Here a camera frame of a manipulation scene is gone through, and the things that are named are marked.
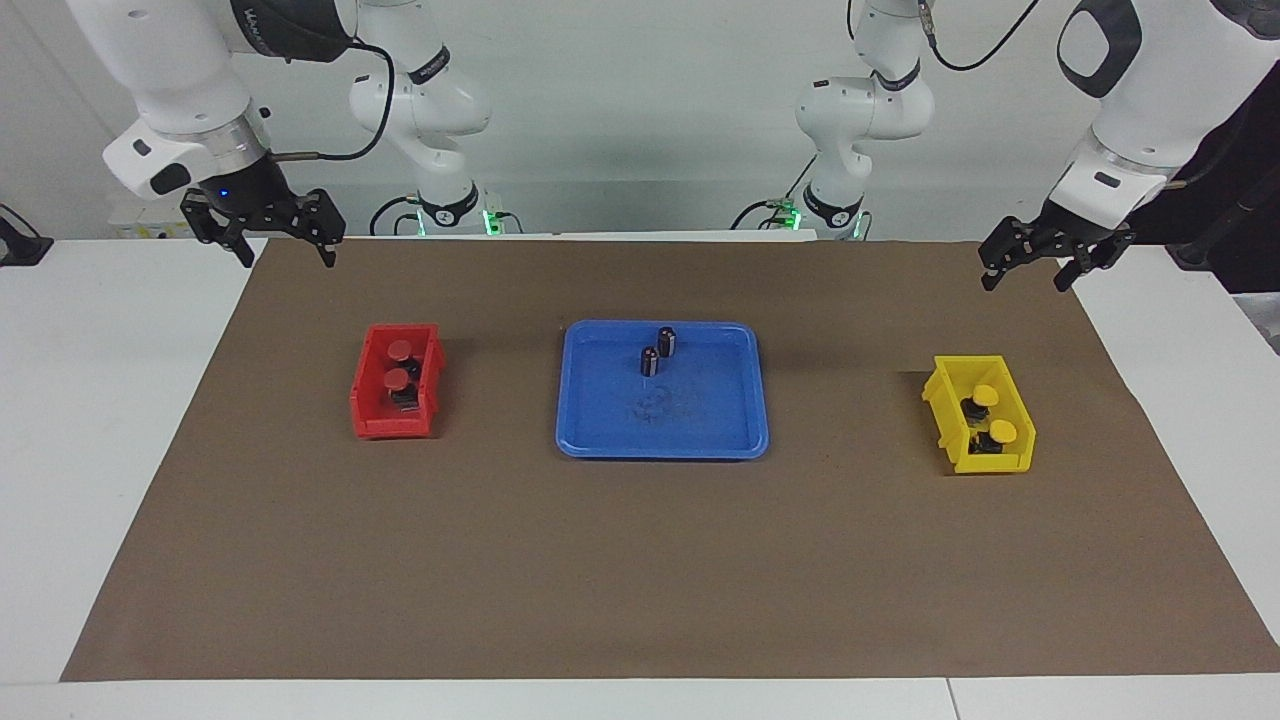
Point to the black clamp bracket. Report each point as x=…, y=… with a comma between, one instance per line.
x=20, y=248

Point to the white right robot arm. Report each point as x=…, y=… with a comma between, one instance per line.
x=180, y=70

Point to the yellow push button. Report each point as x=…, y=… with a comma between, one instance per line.
x=985, y=397
x=1003, y=432

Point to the red push button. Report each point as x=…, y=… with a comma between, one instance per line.
x=397, y=380
x=401, y=350

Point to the black cylindrical capacitor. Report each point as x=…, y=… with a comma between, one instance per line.
x=649, y=362
x=666, y=342

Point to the black background equipment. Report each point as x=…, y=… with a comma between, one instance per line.
x=1250, y=220

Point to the brown paper mat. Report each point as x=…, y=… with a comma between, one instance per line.
x=640, y=580

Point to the blue plastic tray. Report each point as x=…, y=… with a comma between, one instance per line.
x=700, y=420

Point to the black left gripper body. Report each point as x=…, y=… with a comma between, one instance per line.
x=1078, y=225

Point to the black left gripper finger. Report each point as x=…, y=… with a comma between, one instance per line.
x=1008, y=250
x=1090, y=258

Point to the yellow plastic bin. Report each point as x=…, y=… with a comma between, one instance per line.
x=995, y=463

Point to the white power box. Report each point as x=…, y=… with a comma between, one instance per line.
x=140, y=225

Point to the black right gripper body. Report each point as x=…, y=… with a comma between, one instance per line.
x=245, y=195

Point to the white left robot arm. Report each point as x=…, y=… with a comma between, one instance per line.
x=1150, y=100

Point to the red plastic bin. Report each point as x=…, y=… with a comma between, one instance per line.
x=395, y=428

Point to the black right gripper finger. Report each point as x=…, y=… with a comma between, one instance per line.
x=322, y=222
x=222, y=228

